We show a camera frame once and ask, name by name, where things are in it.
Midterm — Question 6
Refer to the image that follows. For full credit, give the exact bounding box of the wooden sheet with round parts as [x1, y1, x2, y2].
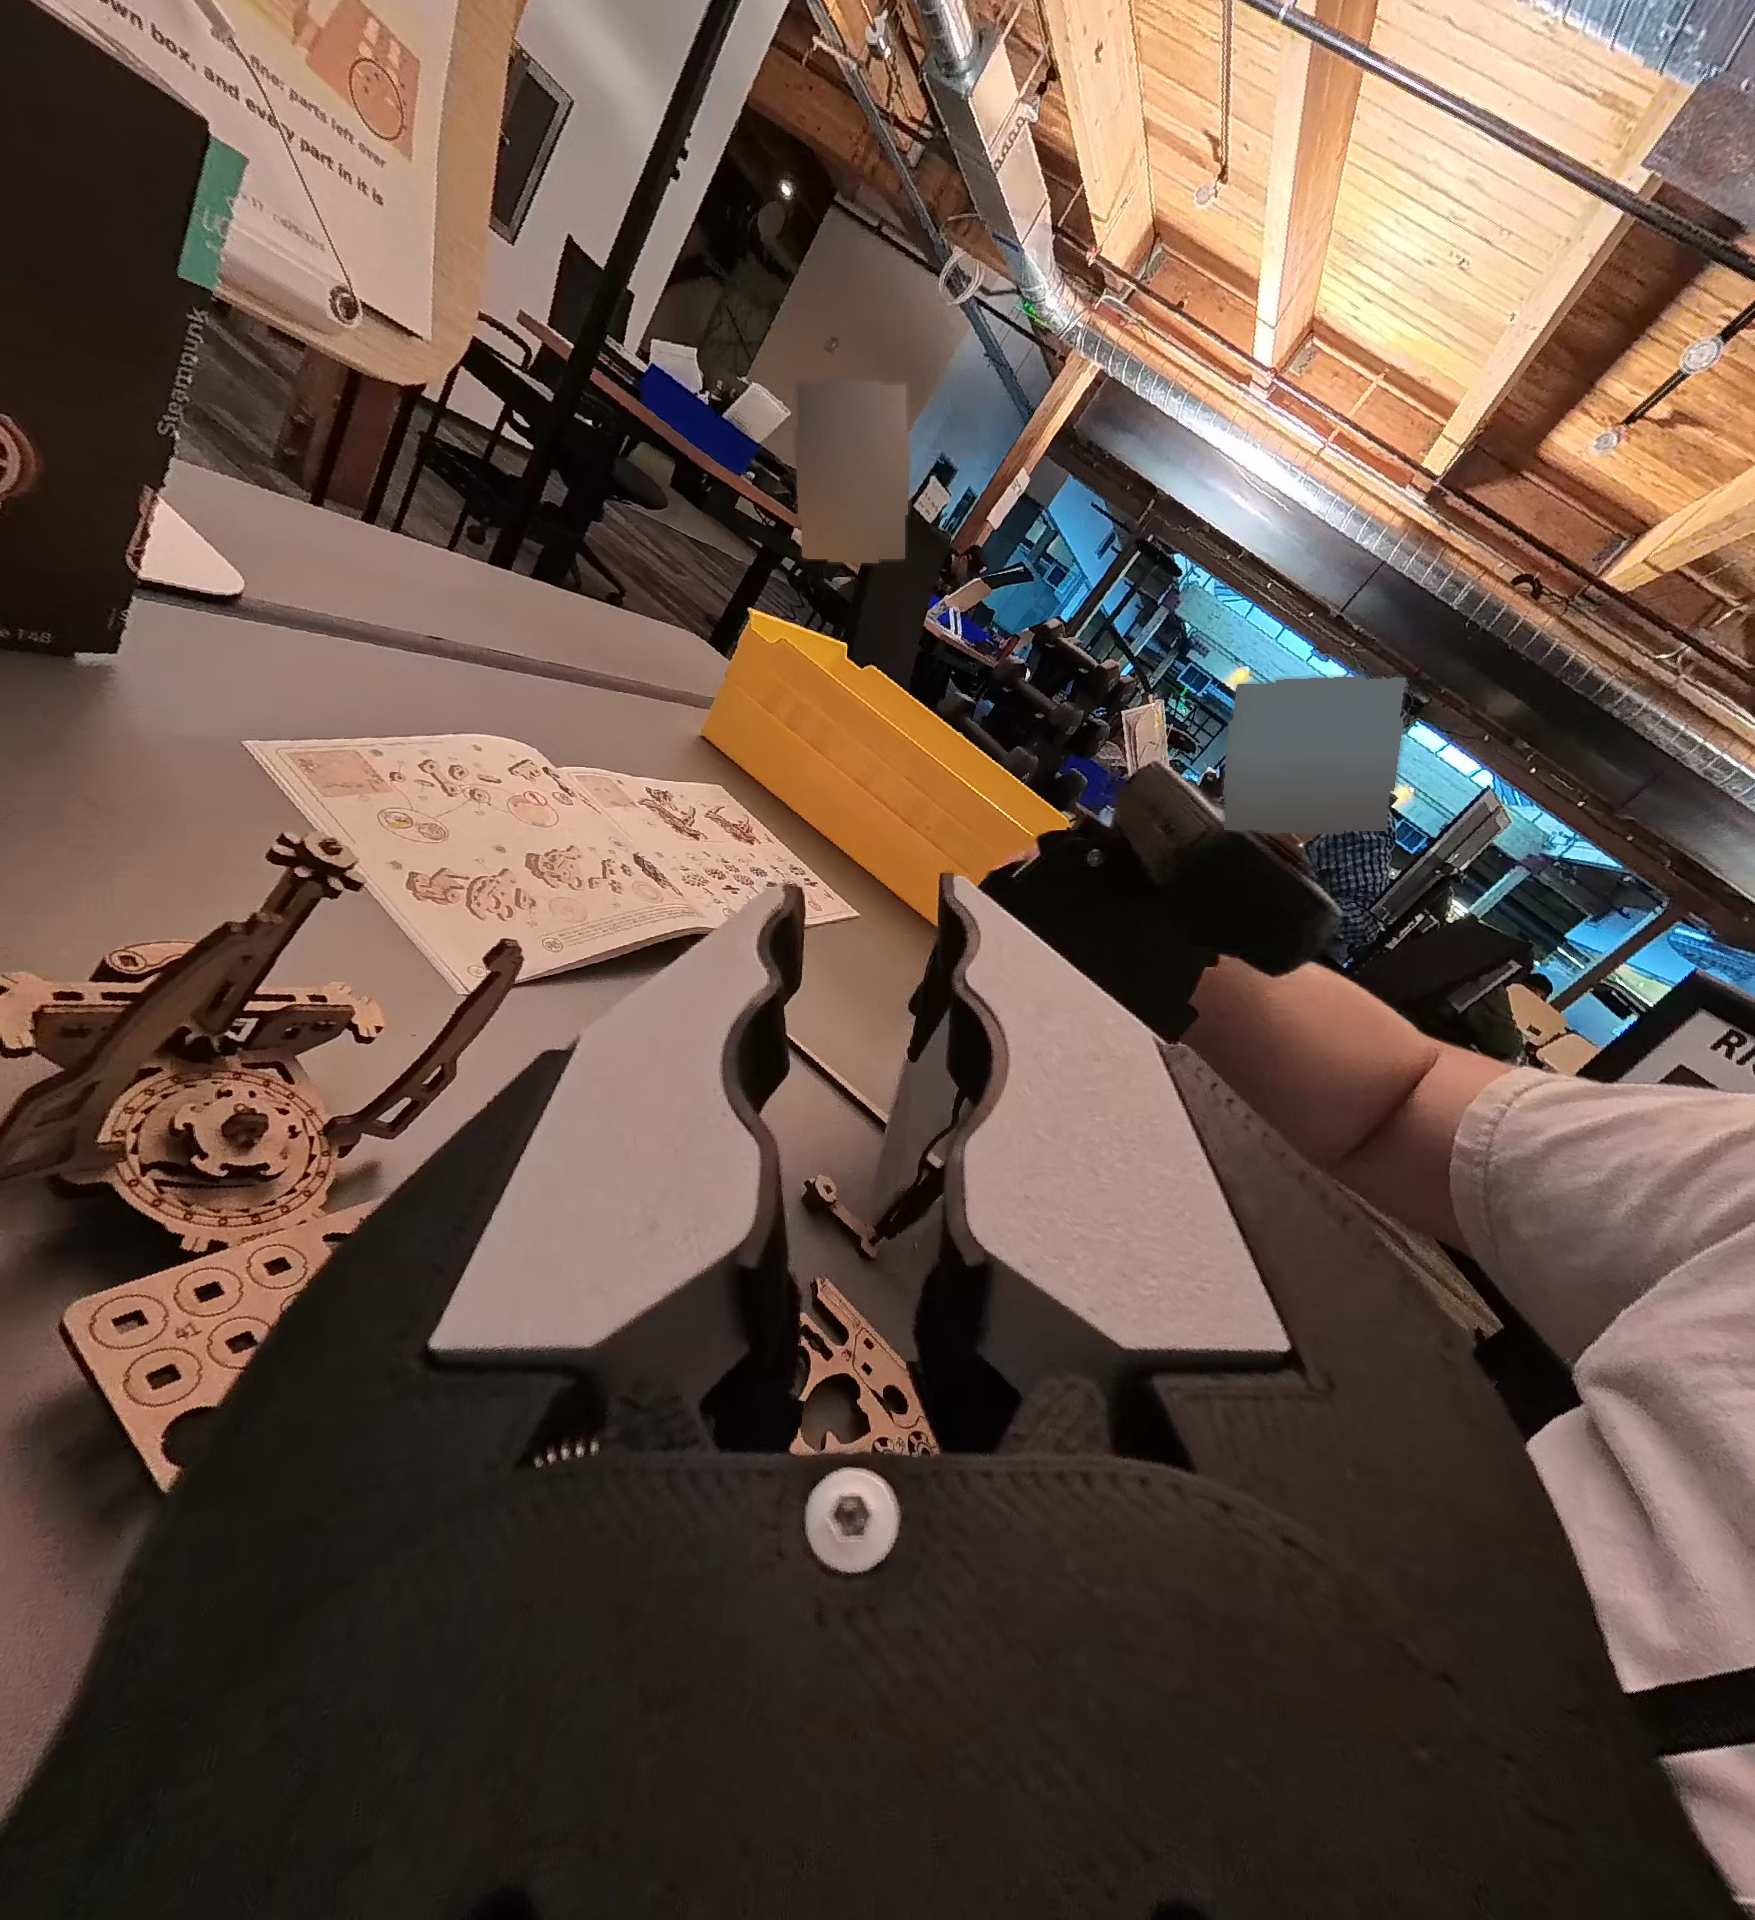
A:
[58, 1197, 386, 1492]

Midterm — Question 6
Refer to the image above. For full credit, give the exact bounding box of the brown office desk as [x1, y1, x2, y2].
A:
[515, 306, 807, 604]

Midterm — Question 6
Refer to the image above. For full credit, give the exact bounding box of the black kit box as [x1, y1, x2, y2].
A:
[0, 0, 252, 660]

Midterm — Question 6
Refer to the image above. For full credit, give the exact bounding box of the blue plastic bin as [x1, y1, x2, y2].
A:
[638, 362, 762, 475]

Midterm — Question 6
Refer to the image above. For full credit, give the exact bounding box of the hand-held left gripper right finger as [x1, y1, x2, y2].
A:
[911, 874, 1296, 1454]

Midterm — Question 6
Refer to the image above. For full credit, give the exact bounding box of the black metal pole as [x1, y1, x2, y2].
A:
[491, 0, 747, 572]

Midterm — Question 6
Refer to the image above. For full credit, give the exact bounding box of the thin wooden stick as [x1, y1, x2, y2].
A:
[785, 1033, 896, 1122]

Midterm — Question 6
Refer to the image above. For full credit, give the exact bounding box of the small wooden key-shaped part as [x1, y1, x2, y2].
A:
[800, 1173, 887, 1260]

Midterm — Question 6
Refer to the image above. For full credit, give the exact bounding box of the yellow plastic bin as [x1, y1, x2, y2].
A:
[701, 606, 1074, 925]

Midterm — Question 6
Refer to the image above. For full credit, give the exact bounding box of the dumbbell rack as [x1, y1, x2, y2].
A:
[947, 622, 1137, 771]

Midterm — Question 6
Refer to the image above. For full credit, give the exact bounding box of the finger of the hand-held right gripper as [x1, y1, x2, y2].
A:
[865, 959, 972, 1245]

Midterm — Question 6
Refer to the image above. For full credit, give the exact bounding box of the black shoulder strap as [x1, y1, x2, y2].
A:
[1632, 1653, 1755, 1760]

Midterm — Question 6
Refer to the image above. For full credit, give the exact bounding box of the wooden model assembly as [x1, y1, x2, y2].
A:
[0, 830, 529, 1256]

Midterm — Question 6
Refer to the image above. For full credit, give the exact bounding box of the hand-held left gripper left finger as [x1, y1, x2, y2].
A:
[428, 881, 810, 1454]

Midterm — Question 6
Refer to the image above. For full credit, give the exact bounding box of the person's right forearm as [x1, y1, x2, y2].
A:
[1180, 958, 1512, 1251]

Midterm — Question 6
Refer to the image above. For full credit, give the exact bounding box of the black framed marker sign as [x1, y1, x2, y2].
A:
[1580, 972, 1755, 1108]

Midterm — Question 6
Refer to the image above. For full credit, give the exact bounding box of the printed paper poster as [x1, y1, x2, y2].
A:
[42, 0, 459, 343]

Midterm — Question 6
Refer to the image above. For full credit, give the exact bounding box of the person's right hand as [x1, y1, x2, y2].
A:
[1191, 828, 1348, 976]

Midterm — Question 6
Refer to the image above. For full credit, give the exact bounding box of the white rounded base plate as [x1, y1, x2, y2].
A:
[133, 492, 245, 602]

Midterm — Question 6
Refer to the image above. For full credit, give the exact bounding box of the light wooden board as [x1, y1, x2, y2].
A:
[214, 0, 522, 387]

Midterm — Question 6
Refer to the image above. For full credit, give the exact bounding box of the black office chair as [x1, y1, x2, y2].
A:
[393, 320, 672, 604]

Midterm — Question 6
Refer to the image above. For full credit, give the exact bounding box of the open instruction booklet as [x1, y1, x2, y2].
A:
[241, 731, 862, 996]

